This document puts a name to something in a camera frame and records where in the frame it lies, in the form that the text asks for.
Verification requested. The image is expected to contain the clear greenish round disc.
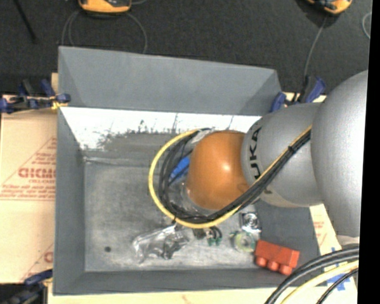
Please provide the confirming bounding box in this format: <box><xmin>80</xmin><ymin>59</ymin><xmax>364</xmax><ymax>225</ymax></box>
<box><xmin>228</xmin><ymin>230</ymin><xmax>257</xmax><ymax>254</ymax></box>

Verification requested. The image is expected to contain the clear plastic bottle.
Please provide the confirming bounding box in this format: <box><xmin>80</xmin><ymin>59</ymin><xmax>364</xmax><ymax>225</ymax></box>
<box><xmin>131</xmin><ymin>223</ymin><xmax>190</xmax><ymax>267</ymax></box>

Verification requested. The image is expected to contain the shiny square metal piece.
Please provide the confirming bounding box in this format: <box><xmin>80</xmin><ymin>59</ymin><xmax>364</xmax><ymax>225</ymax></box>
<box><xmin>237</xmin><ymin>211</ymin><xmax>264</xmax><ymax>234</ymax></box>

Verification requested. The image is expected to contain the red-orange toy building block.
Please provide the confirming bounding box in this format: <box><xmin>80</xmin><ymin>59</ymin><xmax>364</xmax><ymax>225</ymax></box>
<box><xmin>252</xmin><ymin>239</ymin><xmax>301</xmax><ymax>277</ymax></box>

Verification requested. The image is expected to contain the grey metal bin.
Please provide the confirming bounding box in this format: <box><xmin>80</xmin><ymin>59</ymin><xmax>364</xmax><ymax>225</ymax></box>
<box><xmin>45</xmin><ymin>45</ymin><xmax>331</xmax><ymax>304</ymax></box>

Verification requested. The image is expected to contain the brown cardboard board, red print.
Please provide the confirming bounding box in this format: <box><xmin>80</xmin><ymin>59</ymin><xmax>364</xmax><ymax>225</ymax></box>
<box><xmin>0</xmin><ymin>70</ymin><xmax>351</xmax><ymax>303</ymax></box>

